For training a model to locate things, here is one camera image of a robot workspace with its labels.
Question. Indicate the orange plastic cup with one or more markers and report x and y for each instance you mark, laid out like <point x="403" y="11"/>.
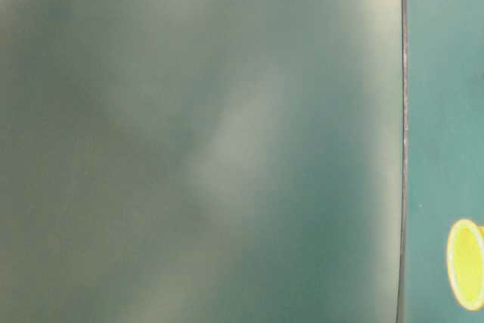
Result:
<point x="464" y="260"/>

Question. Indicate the dark green table mat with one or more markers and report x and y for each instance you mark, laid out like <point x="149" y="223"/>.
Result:
<point x="200" y="160"/>

